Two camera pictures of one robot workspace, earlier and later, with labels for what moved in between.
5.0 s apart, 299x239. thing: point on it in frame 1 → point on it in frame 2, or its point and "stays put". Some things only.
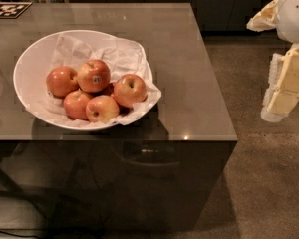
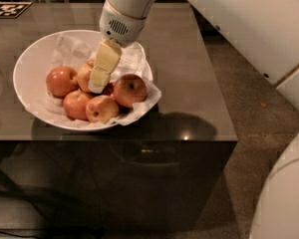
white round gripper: (295, 17) → (120, 28)
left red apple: (61, 81) stays put
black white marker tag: (9, 10) stays put
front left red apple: (75, 105) stays put
